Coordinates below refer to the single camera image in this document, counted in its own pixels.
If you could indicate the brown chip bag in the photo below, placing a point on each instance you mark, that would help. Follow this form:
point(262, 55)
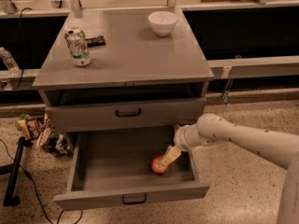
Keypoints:
point(31, 126)

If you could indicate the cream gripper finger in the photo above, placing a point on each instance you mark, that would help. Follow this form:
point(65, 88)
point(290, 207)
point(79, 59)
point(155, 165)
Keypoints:
point(171, 154)

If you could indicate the green white soda can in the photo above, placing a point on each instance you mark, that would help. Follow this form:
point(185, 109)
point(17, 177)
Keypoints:
point(77, 45)

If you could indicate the open grey middle drawer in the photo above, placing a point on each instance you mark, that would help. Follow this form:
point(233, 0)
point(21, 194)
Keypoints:
point(112, 168)

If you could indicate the white ceramic bowl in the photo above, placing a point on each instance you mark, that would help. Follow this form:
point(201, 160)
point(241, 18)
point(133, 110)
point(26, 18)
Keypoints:
point(162, 23)

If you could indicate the black metal stand leg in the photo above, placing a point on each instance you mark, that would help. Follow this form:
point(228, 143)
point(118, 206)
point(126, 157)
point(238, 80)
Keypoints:
point(13, 170)

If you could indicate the metal bracket under rail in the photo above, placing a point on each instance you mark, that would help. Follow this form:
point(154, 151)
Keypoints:
point(228, 84)

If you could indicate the dark patterned snack bag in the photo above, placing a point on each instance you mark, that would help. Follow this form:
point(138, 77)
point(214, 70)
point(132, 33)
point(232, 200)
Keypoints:
point(54, 143)

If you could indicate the clear plastic water bottle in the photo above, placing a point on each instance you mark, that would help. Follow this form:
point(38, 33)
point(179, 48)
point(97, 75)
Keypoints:
point(10, 63)

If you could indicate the grey drawer cabinet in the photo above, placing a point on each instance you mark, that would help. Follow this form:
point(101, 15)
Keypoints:
point(134, 65)

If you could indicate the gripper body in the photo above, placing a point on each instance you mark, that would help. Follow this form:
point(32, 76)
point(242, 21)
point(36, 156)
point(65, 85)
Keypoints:
point(179, 139)

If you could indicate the grey metal rail frame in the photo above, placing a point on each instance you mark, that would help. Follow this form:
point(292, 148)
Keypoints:
point(250, 67)

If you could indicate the red apple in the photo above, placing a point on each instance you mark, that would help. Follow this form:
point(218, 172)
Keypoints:
point(156, 167)

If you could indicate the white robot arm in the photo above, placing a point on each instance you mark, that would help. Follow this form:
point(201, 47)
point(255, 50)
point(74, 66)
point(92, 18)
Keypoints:
point(280, 148)

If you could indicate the closed grey top drawer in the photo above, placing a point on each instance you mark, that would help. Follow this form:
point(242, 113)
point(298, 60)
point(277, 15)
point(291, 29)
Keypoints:
point(109, 116)

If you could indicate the dark snack bar wrapper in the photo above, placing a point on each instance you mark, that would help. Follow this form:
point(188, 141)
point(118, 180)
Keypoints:
point(96, 41)

